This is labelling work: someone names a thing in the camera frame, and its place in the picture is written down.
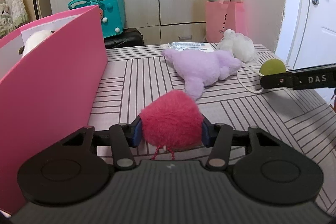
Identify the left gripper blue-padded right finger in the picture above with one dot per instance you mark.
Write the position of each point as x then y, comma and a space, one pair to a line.
217, 136

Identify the white wipes packet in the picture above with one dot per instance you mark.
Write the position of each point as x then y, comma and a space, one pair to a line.
200, 46

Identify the green makeup sponge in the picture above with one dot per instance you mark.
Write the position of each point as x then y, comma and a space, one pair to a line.
272, 67

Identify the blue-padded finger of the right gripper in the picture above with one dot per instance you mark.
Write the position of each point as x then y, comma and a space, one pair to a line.
317, 77

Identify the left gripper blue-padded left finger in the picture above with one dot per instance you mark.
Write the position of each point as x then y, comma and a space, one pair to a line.
123, 137

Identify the pink cardboard shoe box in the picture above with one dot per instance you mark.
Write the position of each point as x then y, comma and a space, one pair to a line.
47, 94

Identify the white fluffy plush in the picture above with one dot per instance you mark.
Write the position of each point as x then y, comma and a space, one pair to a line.
239, 45

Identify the purple plush toy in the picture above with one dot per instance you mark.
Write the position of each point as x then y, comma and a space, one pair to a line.
200, 69

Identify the pink paper gift bag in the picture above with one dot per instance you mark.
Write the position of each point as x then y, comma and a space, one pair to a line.
224, 15

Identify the white brown plush animal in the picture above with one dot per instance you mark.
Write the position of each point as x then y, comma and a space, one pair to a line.
34, 40

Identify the red fluffy heart plush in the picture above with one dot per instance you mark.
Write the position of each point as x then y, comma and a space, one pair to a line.
172, 122

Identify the black suitcase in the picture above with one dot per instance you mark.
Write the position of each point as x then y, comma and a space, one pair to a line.
131, 37

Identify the white door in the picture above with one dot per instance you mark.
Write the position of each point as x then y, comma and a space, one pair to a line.
307, 36

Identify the teal felt handbag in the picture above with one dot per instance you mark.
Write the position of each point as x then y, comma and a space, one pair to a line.
112, 14

